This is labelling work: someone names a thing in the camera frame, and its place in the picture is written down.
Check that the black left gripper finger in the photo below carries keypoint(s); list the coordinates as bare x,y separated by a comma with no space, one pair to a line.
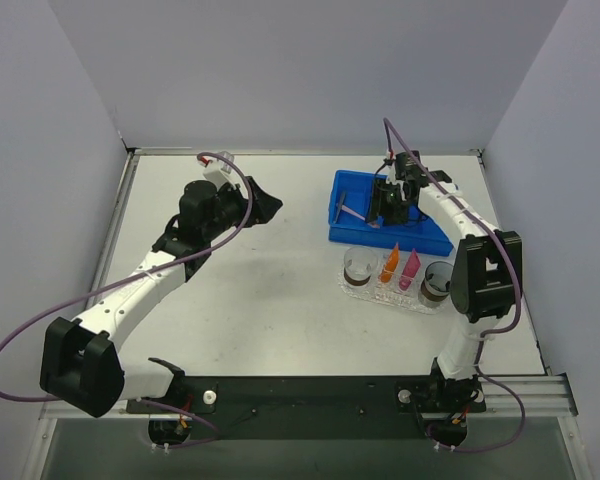
255,191
265,208

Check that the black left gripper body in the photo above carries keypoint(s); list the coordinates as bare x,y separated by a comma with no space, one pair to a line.
252,201

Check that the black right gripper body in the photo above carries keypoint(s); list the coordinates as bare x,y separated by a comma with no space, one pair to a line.
389,211

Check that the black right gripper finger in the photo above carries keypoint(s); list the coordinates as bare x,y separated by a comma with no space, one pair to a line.
398,212
374,215

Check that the pink toothbrush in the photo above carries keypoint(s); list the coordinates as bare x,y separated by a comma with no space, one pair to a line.
358,216

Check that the grey toothbrush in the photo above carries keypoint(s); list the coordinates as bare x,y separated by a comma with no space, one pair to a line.
339,206

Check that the orange toothpaste tube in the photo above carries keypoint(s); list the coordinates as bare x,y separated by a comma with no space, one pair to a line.
390,265

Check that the pink toothpaste tube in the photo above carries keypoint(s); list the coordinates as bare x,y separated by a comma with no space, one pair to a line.
410,271

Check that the clear cup brown band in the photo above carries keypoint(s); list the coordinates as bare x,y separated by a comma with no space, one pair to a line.
359,263

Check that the clear textured acrylic stand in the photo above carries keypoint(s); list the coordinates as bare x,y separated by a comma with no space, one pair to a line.
389,293

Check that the blue tinted cup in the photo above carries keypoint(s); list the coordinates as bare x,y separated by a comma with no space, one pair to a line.
435,286

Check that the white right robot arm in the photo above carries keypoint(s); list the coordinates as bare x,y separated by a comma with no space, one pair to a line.
485,283

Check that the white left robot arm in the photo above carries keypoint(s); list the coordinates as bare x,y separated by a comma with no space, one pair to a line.
80,362

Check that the clear textured oval tray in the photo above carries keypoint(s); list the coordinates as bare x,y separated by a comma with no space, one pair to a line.
367,292

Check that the blue plastic divided bin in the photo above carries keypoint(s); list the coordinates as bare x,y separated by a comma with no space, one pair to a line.
426,238

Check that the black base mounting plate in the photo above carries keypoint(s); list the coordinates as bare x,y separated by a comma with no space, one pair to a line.
310,408

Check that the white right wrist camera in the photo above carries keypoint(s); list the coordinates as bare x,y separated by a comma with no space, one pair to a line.
393,166

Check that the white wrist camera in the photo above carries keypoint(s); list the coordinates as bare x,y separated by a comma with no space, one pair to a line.
393,166
218,172

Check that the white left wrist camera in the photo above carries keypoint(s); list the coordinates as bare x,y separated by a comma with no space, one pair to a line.
218,172

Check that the aluminium frame rail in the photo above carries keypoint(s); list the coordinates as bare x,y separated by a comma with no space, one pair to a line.
541,395

